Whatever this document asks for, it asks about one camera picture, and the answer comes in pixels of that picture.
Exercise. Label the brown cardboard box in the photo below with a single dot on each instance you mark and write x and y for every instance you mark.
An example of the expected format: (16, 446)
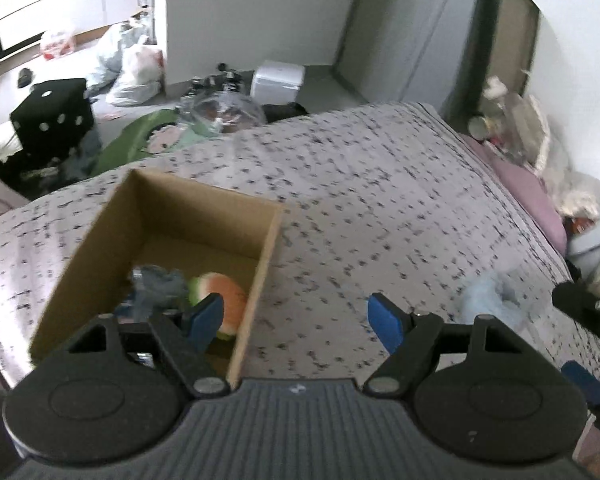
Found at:
(105, 240)

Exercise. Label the red and white plastic bag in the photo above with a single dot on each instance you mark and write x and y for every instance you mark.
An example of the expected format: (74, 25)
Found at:
(57, 42)

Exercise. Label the grey door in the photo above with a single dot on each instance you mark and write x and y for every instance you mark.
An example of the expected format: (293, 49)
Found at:
(420, 25)

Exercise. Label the white storage rack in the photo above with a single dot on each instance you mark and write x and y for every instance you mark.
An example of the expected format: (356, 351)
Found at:
(150, 5)

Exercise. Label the green cartoon mat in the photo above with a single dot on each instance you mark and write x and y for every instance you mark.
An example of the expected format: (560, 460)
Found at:
(140, 137)

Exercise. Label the light blue cloth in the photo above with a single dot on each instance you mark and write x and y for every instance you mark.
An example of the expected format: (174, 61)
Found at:
(495, 300)

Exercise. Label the dark folded boards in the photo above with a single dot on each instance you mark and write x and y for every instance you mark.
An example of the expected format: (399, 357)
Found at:
(500, 40)

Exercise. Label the black tripod gear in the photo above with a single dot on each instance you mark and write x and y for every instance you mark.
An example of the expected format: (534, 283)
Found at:
(220, 79)

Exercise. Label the black dice cushion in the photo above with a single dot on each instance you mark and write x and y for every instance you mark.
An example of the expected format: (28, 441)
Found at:
(52, 120)

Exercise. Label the paper cup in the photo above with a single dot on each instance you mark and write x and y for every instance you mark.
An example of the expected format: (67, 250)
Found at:
(479, 127)

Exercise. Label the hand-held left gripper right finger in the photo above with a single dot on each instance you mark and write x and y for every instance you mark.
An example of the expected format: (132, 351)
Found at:
(387, 322)

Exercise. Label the pink pillow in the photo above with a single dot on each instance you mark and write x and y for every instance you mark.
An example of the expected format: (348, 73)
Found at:
(525, 190)

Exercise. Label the grey-blue scrunchie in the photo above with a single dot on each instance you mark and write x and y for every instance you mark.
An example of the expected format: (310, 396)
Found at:
(160, 287)

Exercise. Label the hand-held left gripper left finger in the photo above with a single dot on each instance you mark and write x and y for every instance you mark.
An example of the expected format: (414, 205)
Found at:
(205, 319)

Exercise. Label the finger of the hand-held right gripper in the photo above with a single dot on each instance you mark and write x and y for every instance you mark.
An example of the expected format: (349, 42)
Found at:
(577, 297)
(585, 382)

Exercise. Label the white tote bag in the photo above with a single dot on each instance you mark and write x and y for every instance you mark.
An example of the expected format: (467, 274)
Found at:
(0, 200)

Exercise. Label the white box appliance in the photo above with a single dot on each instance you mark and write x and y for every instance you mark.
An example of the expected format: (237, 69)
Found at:
(277, 82)

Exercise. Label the watermelon slice plush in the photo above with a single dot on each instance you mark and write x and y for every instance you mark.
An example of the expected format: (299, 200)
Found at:
(222, 300)

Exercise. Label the pile of clear plastic bags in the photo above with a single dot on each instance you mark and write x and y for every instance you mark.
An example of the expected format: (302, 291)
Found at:
(545, 160)

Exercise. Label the clear plastic bag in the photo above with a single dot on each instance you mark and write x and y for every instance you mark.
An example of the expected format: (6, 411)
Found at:
(220, 112)

